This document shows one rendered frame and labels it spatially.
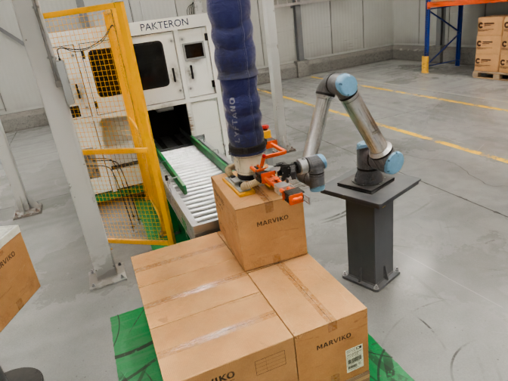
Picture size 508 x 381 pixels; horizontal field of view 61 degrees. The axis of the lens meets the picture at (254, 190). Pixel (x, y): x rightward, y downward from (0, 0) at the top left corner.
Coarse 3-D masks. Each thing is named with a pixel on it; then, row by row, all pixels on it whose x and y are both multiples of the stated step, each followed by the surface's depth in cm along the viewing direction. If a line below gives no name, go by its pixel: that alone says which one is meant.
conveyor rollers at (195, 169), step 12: (168, 156) 483; (180, 156) 479; (192, 156) 474; (204, 156) 463; (180, 168) 438; (192, 168) 433; (204, 168) 428; (216, 168) 424; (192, 180) 406; (204, 180) 401; (180, 192) 378; (192, 192) 373; (204, 192) 375; (192, 204) 355; (204, 204) 349; (204, 216) 325; (216, 216) 326
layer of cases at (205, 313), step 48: (192, 240) 293; (144, 288) 247; (192, 288) 241; (240, 288) 236; (288, 288) 230; (336, 288) 225; (192, 336) 205; (240, 336) 201; (288, 336) 197; (336, 336) 207
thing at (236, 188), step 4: (232, 176) 268; (236, 176) 274; (224, 180) 273; (228, 180) 270; (228, 184) 265; (232, 184) 262; (236, 184) 261; (232, 188) 259; (236, 188) 256; (236, 192) 253; (240, 192) 250; (244, 192) 250; (248, 192) 249; (252, 192) 250; (240, 196) 248; (244, 196) 249
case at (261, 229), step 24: (216, 192) 279; (264, 192) 251; (240, 216) 236; (264, 216) 241; (288, 216) 246; (240, 240) 241; (264, 240) 246; (288, 240) 251; (240, 264) 255; (264, 264) 252
